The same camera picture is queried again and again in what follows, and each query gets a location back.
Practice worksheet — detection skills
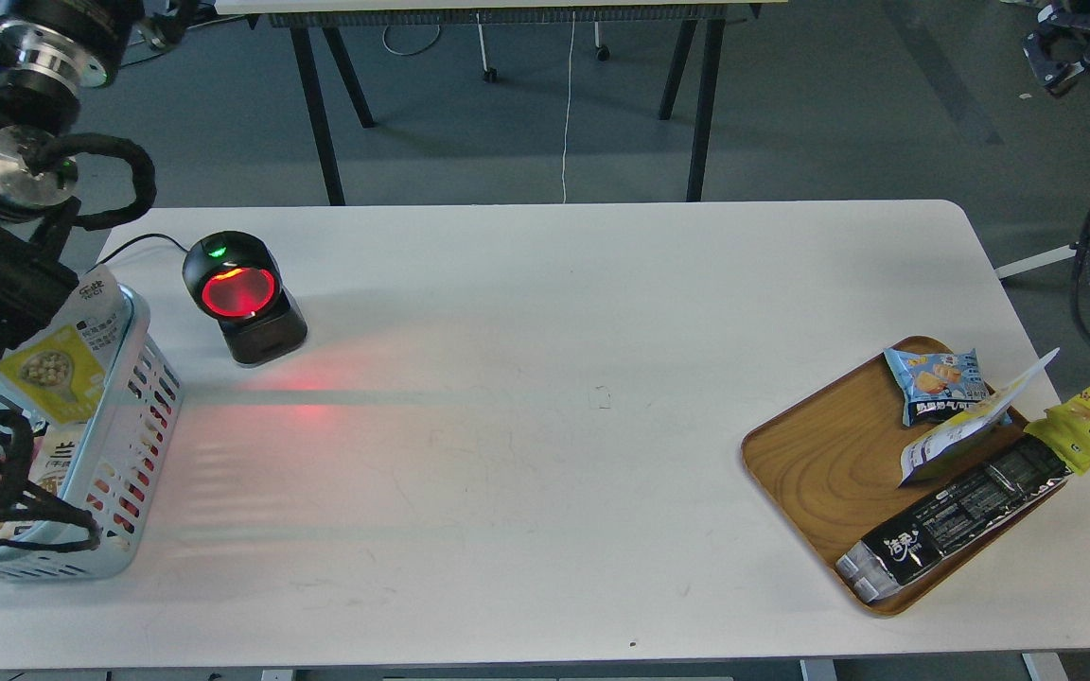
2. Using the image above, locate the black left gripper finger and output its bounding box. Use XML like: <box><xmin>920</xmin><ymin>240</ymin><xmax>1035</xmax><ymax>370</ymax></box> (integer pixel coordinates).
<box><xmin>138</xmin><ymin>0</ymin><xmax>199</xmax><ymax>50</ymax></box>

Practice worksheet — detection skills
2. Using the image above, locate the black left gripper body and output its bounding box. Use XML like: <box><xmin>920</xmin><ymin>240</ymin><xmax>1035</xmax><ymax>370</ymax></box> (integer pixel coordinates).
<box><xmin>0</xmin><ymin>1</ymin><xmax>143</xmax><ymax>90</ymax></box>

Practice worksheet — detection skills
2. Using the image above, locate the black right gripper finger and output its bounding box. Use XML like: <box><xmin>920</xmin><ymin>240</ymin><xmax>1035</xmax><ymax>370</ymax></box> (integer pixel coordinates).
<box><xmin>1024</xmin><ymin>1</ymin><xmax>1090</xmax><ymax>98</ymax></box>

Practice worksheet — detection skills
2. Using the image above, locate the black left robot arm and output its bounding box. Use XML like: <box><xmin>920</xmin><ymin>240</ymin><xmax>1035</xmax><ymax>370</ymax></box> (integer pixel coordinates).
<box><xmin>0</xmin><ymin>1</ymin><xmax>199</xmax><ymax>554</ymax></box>

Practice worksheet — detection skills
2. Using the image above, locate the blue snack bag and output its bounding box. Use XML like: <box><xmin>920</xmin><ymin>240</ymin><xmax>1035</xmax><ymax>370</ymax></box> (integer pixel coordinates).
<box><xmin>883</xmin><ymin>348</ymin><xmax>991</xmax><ymax>428</ymax></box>

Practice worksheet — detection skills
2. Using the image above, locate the light blue plastic basket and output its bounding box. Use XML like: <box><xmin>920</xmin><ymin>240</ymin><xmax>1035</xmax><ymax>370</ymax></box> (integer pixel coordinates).
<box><xmin>0</xmin><ymin>285</ymin><xmax>185</xmax><ymax>582</ymax></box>

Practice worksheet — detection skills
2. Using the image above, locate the long black snack package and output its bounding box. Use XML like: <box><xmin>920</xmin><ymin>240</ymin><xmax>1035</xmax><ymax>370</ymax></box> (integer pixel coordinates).
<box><xmin>835</xmin><ymin>435</ymin><xmax>1071</xmax><ymax>603</ymax></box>

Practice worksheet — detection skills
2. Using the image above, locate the black barcode scanner red window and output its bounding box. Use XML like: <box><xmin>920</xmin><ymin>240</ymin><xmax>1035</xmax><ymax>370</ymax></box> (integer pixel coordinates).
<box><xmin>182</xmin><ymin>230</ymin><xmax>308</xmax><ymax>367</ymax></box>

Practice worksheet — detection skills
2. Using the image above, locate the black background table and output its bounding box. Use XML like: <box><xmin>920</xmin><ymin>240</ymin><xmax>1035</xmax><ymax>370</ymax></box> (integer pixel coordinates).
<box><xmin>214</xmin><ymin>0</ymin><xmax>764</xmax><ymax>206</ymax></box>

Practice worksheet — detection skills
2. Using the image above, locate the wooden tray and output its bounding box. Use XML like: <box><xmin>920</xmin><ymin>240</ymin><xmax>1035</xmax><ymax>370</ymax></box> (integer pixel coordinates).
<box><xmin>741</xmin><ymin>355</ymin><xmax>1069</xmax><ymax>617</ymax></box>

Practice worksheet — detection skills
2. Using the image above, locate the black scanner cable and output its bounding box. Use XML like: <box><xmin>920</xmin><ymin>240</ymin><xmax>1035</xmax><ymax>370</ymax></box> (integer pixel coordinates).
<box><xmin>94</xmin><ymin>234</ymin><xmax>190</xmax><ymax>271</ymax></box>

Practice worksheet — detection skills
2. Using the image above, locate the white hanging cable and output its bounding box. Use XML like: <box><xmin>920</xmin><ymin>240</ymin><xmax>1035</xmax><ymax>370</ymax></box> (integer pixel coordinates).
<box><xmin>561</xmin><ymin>21</ymin><xmax>577</xmax><ymax>204</ymax></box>

